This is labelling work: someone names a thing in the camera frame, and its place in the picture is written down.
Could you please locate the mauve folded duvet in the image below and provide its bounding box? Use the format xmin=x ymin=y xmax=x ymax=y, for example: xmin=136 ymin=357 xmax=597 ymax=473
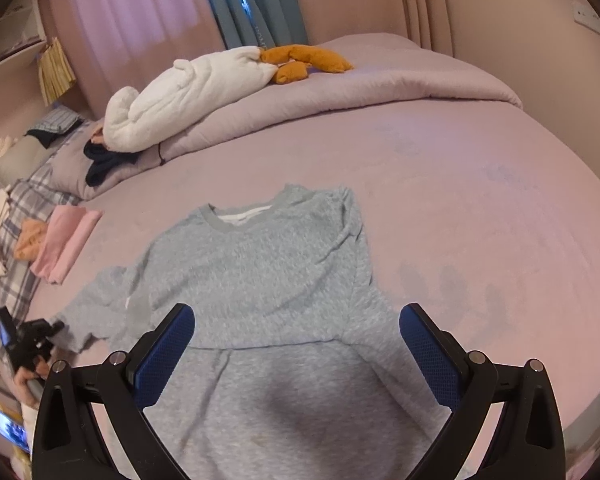
xmin=52 ymin=34 xmax=521 ymax=200

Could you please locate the folded pink garment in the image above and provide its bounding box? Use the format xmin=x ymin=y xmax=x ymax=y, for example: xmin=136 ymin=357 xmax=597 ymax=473
xmin=31 ymin=205 xmax=102 ymax=284

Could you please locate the white wall shelf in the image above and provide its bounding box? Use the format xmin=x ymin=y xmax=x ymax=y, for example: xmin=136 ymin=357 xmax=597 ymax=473
xmin=0 ymin=0 xmax=46 ymax=78

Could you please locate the striped blue folded cloth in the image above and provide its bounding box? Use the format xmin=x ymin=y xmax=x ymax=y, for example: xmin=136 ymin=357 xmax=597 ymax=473
xmin=26 ymin=105 xmax=84 ymax=148

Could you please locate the person's left hand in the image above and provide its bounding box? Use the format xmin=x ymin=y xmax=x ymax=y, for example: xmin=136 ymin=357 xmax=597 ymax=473
xmin=14 ymin=356 xmax=50 ymax=410

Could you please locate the plaid blue white blanket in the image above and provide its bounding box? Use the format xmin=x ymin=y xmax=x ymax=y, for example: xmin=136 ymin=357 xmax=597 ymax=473
xmin=0 ymin=119 xmax=96 ymax=361

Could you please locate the pink sheer curtain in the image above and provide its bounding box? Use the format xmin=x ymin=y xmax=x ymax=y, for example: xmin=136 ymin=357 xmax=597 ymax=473
xmin=40 ymin=0 xmax=225 ymax=116

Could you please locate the dark navy garment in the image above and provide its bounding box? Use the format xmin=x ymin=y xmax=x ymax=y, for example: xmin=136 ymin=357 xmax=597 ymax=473
xmin=83 ymin=141 xmax=140 ymax=188

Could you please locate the grey New York sweatshirt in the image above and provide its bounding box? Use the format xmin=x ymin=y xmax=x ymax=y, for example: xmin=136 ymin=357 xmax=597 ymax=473
xmin=57 ymin=185 xmax=449 ymax=479

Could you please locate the white goose plush toy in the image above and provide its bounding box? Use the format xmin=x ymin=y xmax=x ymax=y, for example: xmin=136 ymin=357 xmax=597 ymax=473
xmin=101 ymin=44 xmax=356 ymax=154

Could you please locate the grey pillow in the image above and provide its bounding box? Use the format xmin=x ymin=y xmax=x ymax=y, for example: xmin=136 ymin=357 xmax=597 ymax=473
xmin=0 ymin=136 xmax=56 ymax=188

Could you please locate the white wall socket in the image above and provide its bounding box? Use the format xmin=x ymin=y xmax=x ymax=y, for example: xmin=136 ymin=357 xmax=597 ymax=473
xmin=572 ymin=1 xmax=600 ymax=35

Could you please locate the folded orange garment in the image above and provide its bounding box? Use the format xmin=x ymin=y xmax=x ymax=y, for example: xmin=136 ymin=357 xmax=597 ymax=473
xmin=14 ymin=218 xmax=48 ymax=262

